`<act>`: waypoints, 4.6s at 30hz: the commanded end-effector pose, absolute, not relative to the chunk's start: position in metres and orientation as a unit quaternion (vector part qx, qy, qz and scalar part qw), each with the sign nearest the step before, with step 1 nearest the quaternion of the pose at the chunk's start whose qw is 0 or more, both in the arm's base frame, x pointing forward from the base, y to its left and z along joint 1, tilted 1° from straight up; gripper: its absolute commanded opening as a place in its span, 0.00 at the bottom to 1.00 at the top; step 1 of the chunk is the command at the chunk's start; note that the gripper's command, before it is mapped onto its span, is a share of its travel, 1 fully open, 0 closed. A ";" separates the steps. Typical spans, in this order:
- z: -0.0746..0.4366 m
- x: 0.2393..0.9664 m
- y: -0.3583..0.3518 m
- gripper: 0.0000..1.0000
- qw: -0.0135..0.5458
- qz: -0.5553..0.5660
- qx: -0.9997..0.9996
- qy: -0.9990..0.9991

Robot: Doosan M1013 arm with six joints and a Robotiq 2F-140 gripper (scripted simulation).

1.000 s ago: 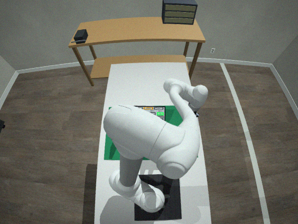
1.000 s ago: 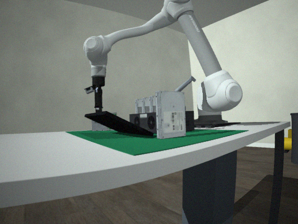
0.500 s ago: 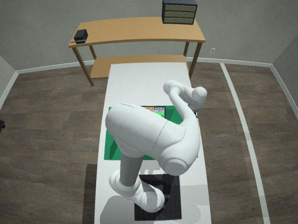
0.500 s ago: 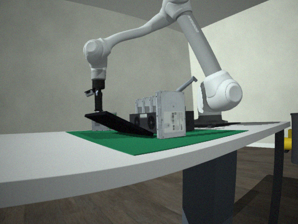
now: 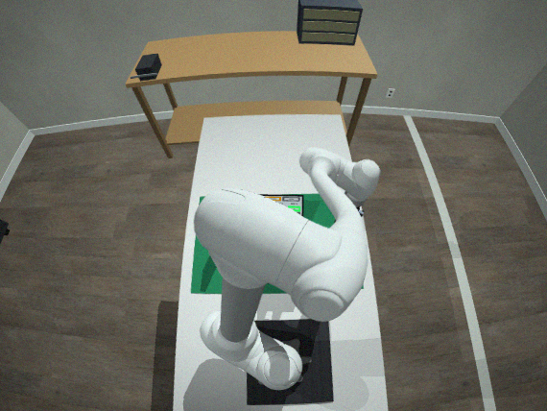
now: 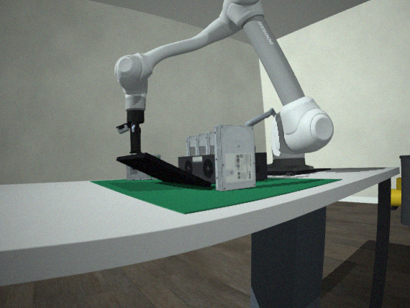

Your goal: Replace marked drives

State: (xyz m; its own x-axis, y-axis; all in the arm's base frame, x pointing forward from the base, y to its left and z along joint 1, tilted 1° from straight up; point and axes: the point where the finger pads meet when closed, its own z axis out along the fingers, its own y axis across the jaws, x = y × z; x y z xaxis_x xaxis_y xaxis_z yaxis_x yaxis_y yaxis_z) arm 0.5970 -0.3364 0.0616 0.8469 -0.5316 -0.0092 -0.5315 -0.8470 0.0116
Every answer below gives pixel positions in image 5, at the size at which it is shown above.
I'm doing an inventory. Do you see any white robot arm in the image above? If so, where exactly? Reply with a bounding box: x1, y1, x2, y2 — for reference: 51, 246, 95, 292
194, 148, 380, 390

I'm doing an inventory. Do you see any black status display screen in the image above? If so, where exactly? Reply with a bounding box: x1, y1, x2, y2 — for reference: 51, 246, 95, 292
259, 194, 303, 217

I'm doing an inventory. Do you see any green bench mat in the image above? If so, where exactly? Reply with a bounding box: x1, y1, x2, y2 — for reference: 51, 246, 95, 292
191, 194, 335, 294

